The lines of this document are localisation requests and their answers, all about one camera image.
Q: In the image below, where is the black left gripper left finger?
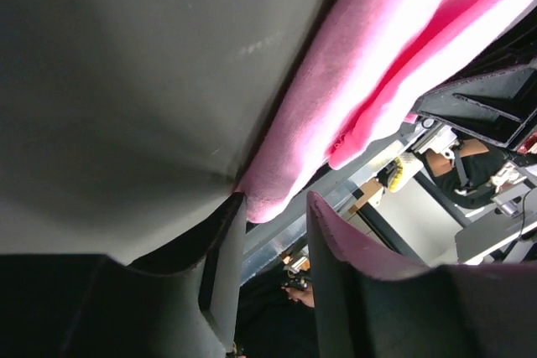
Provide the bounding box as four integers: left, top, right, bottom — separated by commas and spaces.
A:
1, 193, 247, 357

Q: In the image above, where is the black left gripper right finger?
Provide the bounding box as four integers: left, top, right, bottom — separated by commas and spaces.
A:
307, 192, 536, 357

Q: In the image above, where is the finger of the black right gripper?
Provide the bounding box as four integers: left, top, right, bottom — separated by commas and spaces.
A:
413, 66, 536, 151

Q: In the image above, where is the pink t-shirt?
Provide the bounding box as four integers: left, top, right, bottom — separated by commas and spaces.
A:
238, 0, 534, 223

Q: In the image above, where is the person in black clothing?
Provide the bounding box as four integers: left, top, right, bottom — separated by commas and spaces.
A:
423, 139, 537, 210

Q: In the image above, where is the yellow object in background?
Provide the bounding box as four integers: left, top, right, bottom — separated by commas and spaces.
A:
377, 153, 422, 193

